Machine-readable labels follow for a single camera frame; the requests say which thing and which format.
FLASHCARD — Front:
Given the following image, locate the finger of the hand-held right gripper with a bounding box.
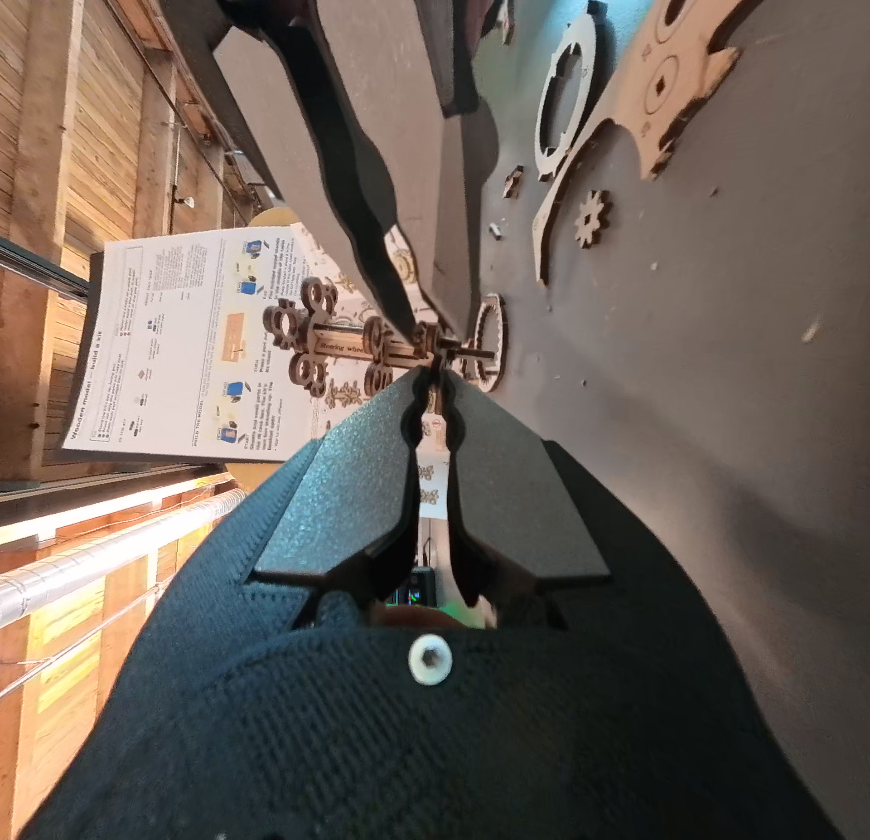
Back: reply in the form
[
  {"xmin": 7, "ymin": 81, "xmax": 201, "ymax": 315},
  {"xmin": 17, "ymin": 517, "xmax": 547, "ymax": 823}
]
[
  {"xmin": 316, "ymin": 0, "xmax": 504, "ymax": 342},
  {"xmin": 203, "ymin": 0, "xmax": 437, "ymax": 341}
]

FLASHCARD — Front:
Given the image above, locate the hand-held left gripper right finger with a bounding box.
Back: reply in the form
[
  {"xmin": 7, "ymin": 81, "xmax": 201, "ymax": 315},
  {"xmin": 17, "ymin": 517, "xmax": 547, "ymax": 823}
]
[{"xmin": 440, "ymin": 369, "xmax": 610, "ymax": 606}]

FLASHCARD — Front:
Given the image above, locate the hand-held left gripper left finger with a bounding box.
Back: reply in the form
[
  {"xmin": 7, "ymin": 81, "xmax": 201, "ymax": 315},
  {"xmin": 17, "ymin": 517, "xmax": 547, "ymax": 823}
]
[{"xmin": 253, "ymin": 366, "xmax": 437, "ymax": 603}]

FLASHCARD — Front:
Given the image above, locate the wooden steering wheel assembly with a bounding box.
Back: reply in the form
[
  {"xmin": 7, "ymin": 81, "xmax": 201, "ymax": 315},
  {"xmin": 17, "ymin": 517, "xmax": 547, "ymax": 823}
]
[{"xmin": 261, "ymin": 276, "xmax": 498, "ymax": 400}]

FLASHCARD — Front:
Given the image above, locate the small wooden cog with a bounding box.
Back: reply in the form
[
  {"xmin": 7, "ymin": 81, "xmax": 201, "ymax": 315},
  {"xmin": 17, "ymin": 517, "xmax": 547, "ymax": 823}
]
[{"xmin": 573, "ymin": 189, "xmax": 613, "ymax": 251}]

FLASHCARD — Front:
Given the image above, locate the white text instruction sheet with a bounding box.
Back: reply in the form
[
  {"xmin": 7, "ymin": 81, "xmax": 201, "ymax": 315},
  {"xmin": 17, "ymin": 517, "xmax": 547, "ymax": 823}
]
[{"xmin": 61, "ymin": 224, "xmax": 317, "ymax": 463}]

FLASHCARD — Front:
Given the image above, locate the bright light strip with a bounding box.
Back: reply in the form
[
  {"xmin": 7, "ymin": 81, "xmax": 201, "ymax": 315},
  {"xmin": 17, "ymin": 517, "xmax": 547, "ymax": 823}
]
[{"xmin": 0, "ymin": 469, "xmax": 228, "ymax": 549}]

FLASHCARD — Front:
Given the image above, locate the laser-cut plywood sheet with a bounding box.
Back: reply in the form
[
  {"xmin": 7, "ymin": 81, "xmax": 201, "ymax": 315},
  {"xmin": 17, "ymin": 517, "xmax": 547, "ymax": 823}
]
[{"xmin": 533, "ymin": 0, "xmax": 779, "ymax": 285}]

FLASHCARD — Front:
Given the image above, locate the wooden toothed ring gear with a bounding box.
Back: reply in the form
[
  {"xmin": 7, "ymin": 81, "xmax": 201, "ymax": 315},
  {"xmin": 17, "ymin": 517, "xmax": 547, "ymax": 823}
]
[{"xmin": 468, "ymin": 292, "xmax": 509, "ymax": 393}]

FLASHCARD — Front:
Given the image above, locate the flat notched wooden ring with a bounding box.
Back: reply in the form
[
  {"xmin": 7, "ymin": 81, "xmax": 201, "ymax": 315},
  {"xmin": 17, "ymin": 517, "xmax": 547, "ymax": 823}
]
[{"xmin": 533, "ymin": 0, "xmax": 616, "ymax": 183}]

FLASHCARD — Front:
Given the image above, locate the silver duct pipe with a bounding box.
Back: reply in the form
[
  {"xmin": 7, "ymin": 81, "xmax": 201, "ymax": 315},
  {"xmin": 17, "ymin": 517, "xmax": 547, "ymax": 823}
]
[{"xmin": 0, "ymin": 490, "xmax": 246, "ymax": 630}]

